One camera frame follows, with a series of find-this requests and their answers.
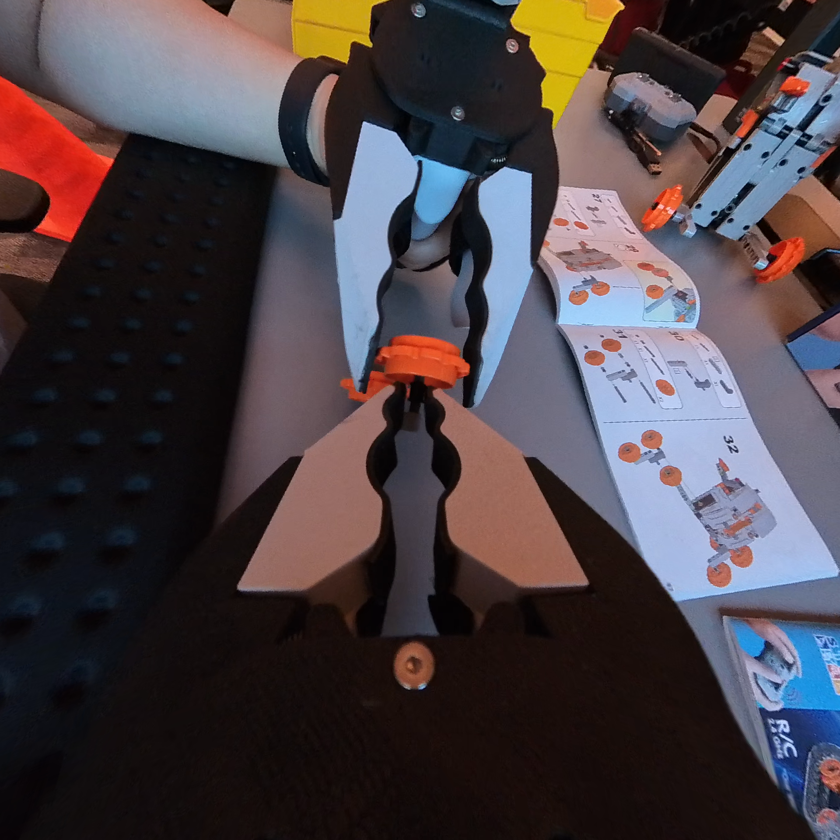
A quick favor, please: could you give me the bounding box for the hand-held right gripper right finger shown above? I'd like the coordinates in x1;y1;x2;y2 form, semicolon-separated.
425;391;589;634

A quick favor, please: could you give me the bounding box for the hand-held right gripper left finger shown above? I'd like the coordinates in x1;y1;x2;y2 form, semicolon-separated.
238;394;398;636

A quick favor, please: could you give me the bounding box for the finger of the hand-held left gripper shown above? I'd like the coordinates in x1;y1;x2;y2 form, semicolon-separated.
332;121;421;396
451;171;532;409

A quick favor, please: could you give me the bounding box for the orange toy wheel axle assembly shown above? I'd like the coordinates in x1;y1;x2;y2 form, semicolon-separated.
339;335;471;432

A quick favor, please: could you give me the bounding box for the person's left forearm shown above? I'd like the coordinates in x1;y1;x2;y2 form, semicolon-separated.
0;0;309;168

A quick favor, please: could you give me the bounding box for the grey desk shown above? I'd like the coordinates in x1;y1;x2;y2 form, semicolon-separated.
217;66;840;840

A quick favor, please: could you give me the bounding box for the person's left hand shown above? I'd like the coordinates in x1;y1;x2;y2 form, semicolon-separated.
315;73;455;271

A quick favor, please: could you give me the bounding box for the yellow plastic bin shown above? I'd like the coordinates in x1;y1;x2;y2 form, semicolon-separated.
290;0;624;129

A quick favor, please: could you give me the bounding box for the black wristband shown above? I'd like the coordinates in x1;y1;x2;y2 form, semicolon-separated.
277;56;345;186

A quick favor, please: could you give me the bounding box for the open instruction booklet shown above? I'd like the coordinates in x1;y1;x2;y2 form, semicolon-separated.
537;187;840;603

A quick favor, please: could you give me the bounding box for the grey battery motor block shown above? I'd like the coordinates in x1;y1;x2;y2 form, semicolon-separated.
604;71;698;147

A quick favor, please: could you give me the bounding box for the black case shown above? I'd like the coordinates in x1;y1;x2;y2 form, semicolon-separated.
616;28;726;114

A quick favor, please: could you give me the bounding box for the grey toy robot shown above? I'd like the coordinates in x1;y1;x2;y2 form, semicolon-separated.
640;52;840;284

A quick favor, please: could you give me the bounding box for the blue manual booklet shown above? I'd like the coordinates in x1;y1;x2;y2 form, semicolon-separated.
722;613;840;840

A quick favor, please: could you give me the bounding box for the orange traffic cone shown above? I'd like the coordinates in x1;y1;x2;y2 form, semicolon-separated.
0;75;116;244

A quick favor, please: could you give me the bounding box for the blue robot kit box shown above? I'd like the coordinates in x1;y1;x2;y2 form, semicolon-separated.
784;308;840;427

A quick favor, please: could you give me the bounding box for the black usb cable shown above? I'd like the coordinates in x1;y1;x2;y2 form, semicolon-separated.
607;108;665;177

